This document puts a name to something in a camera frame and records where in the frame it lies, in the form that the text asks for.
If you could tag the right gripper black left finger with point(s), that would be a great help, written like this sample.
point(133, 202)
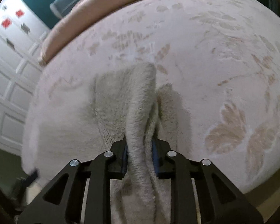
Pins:
point(80, 192)

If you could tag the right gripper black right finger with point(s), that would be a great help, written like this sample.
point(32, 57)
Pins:
point(200, 192)

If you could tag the light grey knit garment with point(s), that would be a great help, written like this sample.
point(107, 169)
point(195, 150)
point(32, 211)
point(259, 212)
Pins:
point(128, 105)

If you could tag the cream fluffy rug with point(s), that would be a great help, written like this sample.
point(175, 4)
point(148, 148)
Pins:
point(270, 205)

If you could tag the floral pink bed cover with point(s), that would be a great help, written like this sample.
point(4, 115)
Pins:
point(215, 70)

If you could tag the white panelled wardrobe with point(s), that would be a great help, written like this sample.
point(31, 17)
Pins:
point(21, 36)

